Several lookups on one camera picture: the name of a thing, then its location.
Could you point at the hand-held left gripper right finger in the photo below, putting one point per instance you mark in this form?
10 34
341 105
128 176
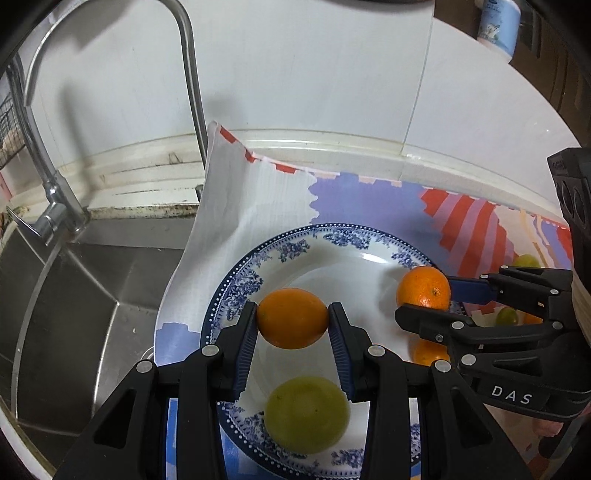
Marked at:
340 353

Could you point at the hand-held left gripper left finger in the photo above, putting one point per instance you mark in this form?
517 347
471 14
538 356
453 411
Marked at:
246 344

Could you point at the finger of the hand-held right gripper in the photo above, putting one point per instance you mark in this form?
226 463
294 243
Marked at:
429 323
466 288

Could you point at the small dimpled orange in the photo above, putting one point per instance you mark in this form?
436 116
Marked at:
422 287

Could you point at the large smooth orange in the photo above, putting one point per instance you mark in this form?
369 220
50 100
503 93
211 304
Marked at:
292 318

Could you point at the blue and white plate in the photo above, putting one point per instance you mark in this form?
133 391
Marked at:
360 277

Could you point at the small green fruit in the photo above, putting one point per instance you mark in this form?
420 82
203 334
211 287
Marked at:
526 261
506 316

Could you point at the large green citrus fruit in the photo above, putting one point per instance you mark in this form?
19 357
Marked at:
306 410

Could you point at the printed cloth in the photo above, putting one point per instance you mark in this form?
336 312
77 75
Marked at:
258 194

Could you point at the stainless steel sink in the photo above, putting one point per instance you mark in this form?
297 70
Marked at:
101 300

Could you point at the chrome lever faucet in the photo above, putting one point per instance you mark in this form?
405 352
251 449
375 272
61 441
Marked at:
57 207

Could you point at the white and blue bottle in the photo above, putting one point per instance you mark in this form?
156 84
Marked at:
498 23

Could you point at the chrome gooseneck faucet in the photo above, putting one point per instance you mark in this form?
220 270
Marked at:
187 60

